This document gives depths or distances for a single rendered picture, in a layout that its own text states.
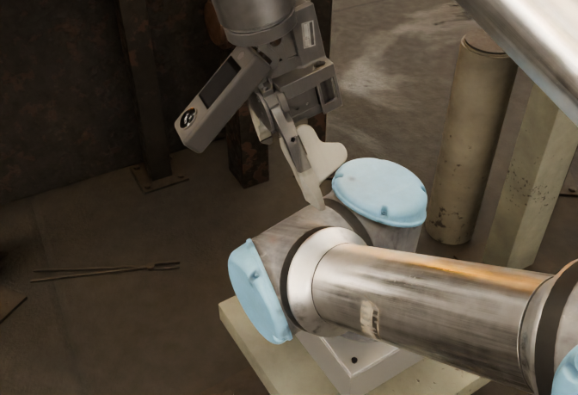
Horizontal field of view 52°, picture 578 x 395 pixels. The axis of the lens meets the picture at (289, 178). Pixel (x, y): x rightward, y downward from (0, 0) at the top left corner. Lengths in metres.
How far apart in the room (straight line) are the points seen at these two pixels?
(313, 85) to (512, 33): 0.21
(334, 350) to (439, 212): 0.71
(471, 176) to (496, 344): 0.97
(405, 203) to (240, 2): 0.30
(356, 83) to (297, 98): 1.51
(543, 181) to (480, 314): 0.87
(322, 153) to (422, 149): 1.22
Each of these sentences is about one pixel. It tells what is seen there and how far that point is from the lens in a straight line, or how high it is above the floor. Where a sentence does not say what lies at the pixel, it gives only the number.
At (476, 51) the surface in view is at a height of 0.52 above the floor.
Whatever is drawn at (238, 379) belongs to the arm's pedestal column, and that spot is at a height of 0.02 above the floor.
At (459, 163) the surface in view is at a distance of 1.37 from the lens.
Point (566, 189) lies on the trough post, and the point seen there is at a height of 0.01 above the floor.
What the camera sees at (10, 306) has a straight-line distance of 1.48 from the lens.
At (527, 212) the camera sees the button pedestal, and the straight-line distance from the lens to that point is 1.35.
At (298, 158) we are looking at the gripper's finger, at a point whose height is 0.70.
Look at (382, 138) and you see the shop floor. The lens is 1.85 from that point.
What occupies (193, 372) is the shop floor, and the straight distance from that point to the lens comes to 1.28.
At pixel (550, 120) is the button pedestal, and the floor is 0.44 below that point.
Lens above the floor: 1.06
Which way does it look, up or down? 39 degrees down
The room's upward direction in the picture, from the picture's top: straight up
